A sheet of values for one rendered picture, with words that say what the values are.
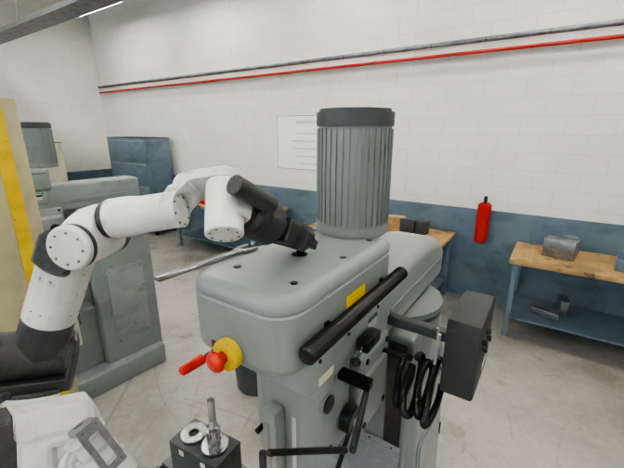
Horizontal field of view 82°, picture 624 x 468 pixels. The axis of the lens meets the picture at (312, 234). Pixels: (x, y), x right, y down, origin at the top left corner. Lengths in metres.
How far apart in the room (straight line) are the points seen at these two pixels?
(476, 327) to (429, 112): 4.27
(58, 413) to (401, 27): 5.09
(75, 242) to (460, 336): 0.82
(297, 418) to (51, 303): 0.55
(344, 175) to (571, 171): 4.09
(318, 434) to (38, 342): 0.60
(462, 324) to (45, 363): 0.88
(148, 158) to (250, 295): 7.39
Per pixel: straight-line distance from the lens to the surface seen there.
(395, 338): 1.23
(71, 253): 0.71
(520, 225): 4.94
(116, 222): 0.68
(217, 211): 0.60
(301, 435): 0.94
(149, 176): 7.99
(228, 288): 0.67
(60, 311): 0.81
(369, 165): 0.89
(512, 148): 4.84
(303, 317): 0.64
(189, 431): 1.51
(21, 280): 2.36
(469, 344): 0.96
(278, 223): 0.67
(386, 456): 1.50
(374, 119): 0.89
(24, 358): 0.88
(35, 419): 0.85
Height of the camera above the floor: 2.16
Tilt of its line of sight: 16 degrees down
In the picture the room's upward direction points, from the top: straight up
